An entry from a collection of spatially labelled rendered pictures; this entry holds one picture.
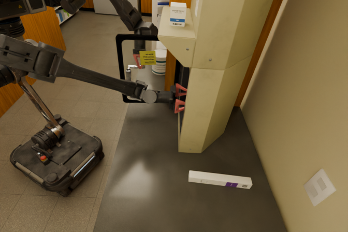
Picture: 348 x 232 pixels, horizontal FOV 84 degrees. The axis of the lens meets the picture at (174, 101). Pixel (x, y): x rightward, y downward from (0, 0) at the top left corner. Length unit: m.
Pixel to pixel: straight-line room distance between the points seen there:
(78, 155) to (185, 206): 1.26
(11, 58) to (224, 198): 0.86
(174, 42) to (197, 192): 0.60
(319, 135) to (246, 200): 0.38
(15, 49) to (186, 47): 0.47
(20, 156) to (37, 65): 1.49
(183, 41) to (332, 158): 0.57
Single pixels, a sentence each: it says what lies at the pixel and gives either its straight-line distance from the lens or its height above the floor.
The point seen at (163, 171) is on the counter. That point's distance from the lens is 0.91.
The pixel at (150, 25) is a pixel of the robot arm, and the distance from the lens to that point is 0.97.
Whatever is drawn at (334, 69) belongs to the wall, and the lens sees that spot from 0.78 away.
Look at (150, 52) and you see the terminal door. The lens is 0.96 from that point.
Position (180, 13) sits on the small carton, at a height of 1.55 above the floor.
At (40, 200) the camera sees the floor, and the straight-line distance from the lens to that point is 2.10.
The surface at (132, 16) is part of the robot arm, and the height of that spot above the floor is 1.44.
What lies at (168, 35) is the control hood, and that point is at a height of 1.51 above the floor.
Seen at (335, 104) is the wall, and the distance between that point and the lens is 0.76.
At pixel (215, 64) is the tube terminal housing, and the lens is 0.65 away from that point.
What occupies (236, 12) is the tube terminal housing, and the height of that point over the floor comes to 1.59.
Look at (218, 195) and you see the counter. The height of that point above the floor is 0.94.
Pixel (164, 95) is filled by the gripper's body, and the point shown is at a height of 1.20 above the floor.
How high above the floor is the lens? 1.73
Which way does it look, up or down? 40 degrees down
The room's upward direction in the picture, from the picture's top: 6 degrees clockwise
